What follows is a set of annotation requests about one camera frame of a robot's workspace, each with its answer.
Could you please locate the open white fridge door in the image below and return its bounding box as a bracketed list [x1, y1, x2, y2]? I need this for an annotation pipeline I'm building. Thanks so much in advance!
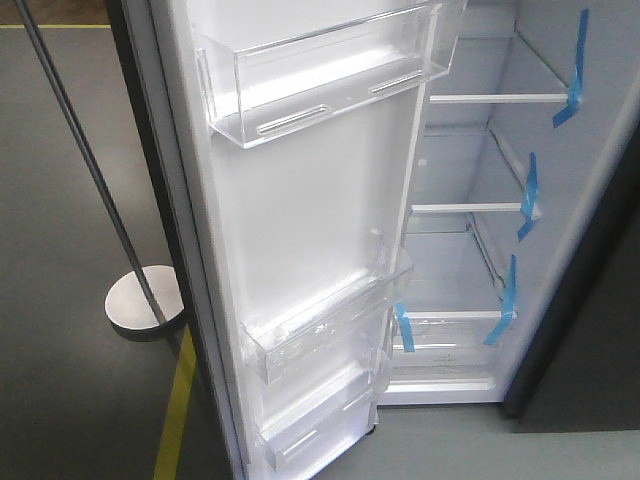
[107, 0, 471, 480]

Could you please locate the glass fridge shelf bottom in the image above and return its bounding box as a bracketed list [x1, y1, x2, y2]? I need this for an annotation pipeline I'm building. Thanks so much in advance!
[396, 228, 507, 320]

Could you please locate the glass fridge shelf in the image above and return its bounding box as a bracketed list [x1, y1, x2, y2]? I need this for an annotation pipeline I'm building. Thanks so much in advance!
[409, 130, 527, 215]
[396, 228, 507, 320]
[430, 34, 569, 105]

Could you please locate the glass fridge shelf middle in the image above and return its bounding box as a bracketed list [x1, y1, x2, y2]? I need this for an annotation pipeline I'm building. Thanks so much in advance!
[409, 130, 527, 215]

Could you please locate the glass fridge shelf top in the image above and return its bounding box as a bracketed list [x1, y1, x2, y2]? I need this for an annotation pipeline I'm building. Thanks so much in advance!
[430, 34, 569, 105]

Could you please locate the clear door bin middle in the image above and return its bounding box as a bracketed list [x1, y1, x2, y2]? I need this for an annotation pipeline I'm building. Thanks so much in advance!
[241, 249, 414, 385]

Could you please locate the clear door bin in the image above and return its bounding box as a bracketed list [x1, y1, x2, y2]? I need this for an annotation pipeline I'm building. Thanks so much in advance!
[241, 249, 414, 385]
[249, 332, 391, 479]
[187, 1, 467, 149]

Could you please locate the blue tape left bottom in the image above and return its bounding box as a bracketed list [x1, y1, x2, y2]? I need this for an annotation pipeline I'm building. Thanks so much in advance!
[395, 303, 415, 353]

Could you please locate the blue tape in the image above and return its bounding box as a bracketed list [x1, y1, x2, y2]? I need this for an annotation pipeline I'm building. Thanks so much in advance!
[395, 303, 415, 353]
[484, 255, 517, 346]
[552, 9, 590, 129]
[517, 152, 539, 242]

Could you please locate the clear door bin lower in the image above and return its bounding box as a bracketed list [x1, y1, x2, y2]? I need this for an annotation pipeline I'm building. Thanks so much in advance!
[249, 332, 391, 479]

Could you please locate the clear crisper drawer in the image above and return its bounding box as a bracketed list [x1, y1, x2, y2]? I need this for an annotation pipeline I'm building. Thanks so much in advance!
[392, 318, 502, 388]

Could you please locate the floor lamp stand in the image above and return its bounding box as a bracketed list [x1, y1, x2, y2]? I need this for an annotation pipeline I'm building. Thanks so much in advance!
[9, 0, 185, 342]

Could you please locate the clear door bin upper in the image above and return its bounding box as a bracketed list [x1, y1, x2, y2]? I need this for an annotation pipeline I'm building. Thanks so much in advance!
[187, 1, 467, 149]

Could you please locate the blue tape right bottom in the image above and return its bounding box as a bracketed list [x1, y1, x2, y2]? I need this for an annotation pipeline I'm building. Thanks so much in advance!
[484, 255, 517, 346]

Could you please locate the blue tape right middle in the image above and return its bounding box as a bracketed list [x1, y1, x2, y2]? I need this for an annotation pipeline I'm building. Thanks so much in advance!
[517, 152, 539, 242]

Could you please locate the blue tape right top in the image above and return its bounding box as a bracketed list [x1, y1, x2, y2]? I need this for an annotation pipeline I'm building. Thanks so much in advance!
[552, 9, 590, 129]

